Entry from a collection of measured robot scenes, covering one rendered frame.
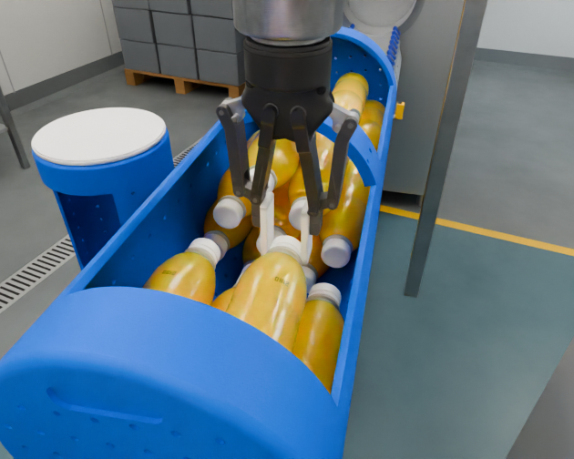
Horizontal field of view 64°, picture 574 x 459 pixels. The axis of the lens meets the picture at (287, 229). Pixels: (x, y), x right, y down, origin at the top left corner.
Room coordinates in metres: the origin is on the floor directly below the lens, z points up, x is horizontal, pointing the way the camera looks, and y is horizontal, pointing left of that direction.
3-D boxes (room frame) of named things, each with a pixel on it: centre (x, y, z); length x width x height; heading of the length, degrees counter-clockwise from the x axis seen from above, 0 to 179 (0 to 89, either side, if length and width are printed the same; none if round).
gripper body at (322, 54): (0.40, 0.00, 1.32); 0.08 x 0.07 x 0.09; 76
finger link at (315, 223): (0.39, -0.04, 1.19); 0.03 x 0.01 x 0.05; 76
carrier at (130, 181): (0.93, 0.41, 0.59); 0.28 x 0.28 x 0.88
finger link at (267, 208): (0.41, 0.02, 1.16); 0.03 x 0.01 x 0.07; 166
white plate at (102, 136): (0.93, 0.41, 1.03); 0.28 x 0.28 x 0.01
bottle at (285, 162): (0.60, 0.01, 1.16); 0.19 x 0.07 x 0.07; 166
